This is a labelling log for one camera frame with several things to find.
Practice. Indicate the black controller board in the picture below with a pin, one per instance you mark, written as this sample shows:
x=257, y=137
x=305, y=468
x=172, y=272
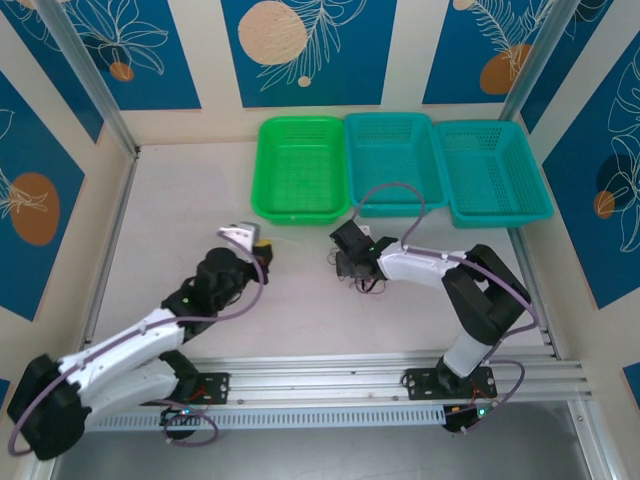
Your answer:
x=180, y=422
x=462, y=417

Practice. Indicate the black left controller board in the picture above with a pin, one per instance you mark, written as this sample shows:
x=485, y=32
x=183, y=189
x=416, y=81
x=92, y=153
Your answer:
x=180, y=422

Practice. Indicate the black right controller board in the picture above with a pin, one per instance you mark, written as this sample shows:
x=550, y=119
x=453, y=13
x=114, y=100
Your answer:
x=462, y=417

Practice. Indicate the aluminium side rail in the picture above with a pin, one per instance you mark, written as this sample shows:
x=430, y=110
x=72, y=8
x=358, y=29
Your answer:
x=117, y=225
x=520, y=240

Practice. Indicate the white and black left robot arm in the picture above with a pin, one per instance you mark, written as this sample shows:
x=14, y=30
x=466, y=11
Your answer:
x=125, y=345

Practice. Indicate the green plastic basket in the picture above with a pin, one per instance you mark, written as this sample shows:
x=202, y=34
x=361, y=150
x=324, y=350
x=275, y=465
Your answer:
x=295, y=175

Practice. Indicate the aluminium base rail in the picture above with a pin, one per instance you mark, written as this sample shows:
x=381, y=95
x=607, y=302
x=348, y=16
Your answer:
x=325, y=375

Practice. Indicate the teal plastic basket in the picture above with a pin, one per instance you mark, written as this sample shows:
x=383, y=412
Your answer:
x=390, y=150
x=500, y=150

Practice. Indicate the aluminium frame post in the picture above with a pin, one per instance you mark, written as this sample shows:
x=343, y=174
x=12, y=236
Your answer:
x=532, y=60
x=95, y=85

